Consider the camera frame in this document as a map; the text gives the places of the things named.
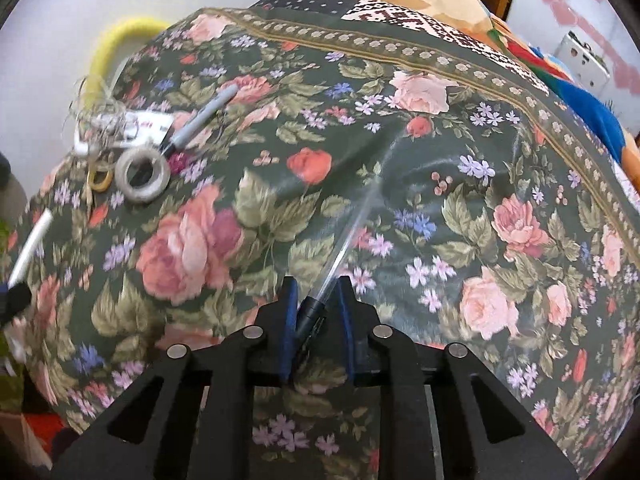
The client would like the clear pen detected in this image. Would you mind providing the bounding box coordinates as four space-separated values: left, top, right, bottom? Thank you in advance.
295 134 401 349

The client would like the white tape roll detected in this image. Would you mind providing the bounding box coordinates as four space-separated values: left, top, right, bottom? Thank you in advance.
114 146 171 205

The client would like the white paper packet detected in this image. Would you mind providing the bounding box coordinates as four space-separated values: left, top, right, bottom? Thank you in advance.
73 110 174 157

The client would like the white earphone cable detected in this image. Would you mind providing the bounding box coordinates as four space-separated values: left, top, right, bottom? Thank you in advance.
67 77 139 158

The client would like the grey marker pen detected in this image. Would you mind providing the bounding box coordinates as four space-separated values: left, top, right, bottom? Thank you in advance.
160 84 239 159

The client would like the white disposable razor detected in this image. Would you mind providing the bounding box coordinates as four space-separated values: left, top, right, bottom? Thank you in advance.
6 209 53 288

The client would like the yellow foam tube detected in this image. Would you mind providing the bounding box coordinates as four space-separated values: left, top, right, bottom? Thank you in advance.
79 15 170 110

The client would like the floral bed quilt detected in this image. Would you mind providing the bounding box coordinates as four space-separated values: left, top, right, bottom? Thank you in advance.
1 0 639 478

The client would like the colourful patchwork blanket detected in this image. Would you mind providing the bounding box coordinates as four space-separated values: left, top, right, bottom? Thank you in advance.
487 14 639 192

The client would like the white storage box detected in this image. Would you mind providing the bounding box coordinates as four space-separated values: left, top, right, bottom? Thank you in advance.
554 30 611 96

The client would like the white wardrobe with hearts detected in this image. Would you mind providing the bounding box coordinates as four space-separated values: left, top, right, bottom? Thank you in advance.
506 0 639 136

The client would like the small yellow tape ring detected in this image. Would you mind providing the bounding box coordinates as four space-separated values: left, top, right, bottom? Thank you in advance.
86 167 115 194

